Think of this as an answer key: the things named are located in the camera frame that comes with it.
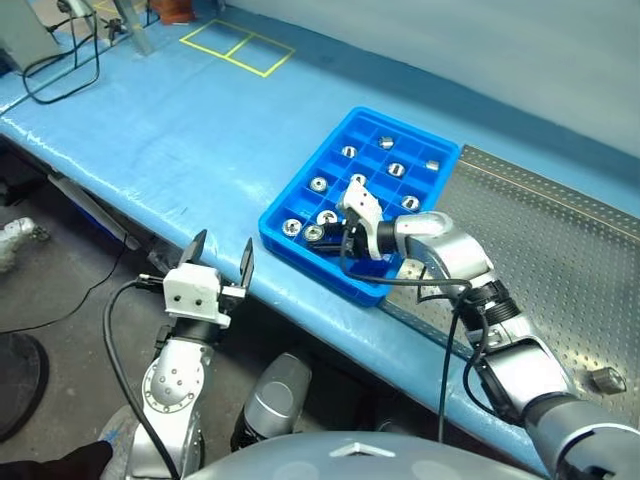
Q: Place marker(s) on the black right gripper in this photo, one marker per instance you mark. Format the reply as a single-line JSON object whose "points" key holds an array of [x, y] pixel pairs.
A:
{"points": [[357, 242]]}

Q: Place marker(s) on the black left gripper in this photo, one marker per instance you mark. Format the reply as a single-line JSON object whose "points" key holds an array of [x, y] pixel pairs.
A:
{"points": [[232, 297]]}

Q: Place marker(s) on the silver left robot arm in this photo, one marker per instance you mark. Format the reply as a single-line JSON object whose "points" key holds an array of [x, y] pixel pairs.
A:
{"points": [[170, 380]]}

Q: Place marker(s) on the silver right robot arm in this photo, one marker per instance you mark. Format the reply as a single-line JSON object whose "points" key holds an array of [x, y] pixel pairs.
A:
{"points": [[450, 250]]}

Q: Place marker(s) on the blue compartment tray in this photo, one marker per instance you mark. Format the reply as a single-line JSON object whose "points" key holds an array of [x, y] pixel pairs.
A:
{"points": [[300, 205]]}

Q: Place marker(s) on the grey box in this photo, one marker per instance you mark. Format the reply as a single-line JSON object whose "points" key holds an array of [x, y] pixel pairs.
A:
{"points": [[25, 30]]}

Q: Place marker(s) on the blue plastic table cover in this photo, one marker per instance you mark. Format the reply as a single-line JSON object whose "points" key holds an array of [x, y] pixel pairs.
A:
{"points": [[175, 150]]}

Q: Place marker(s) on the grey rounded leg shell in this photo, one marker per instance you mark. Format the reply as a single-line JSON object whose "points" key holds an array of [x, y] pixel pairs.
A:
{"points": [[277, 395]]}

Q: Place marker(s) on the grey lumpy object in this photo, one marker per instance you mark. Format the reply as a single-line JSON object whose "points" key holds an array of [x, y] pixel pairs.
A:
{"points": [[15, 242]]}

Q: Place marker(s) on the silver robot torso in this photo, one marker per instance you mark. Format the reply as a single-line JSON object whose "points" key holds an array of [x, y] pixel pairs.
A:
{"points": [[300, 460]]}

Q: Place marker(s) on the perforated metal tray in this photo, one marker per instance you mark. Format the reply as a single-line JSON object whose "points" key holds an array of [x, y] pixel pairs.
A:
{"points": [[550, 260]]}

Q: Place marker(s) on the black round stand base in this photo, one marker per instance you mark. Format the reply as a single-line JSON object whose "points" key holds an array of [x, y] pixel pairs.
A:
{"points": [[22, 385]]}

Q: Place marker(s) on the orange object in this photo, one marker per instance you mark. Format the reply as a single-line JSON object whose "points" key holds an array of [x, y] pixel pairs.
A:
{"points": [[172, 12]]}

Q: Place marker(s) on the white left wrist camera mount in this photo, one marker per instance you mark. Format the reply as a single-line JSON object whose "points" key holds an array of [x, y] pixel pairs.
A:
{"points": [[192, 290]]}

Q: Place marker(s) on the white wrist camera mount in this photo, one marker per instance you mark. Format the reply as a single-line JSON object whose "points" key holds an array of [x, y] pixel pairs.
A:
{"points": [[192, 290], [362, 202]]}

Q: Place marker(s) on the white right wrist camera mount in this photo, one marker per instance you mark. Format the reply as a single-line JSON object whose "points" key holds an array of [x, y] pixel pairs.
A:
{"points": [[362, 202]]}

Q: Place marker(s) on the grey table frame bar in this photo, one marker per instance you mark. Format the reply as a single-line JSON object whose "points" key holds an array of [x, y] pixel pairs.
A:
{"points": [[95, 212]]}

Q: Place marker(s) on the metal post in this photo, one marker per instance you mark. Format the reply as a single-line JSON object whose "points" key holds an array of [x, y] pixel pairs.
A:
{"points": [[135, 30]]}

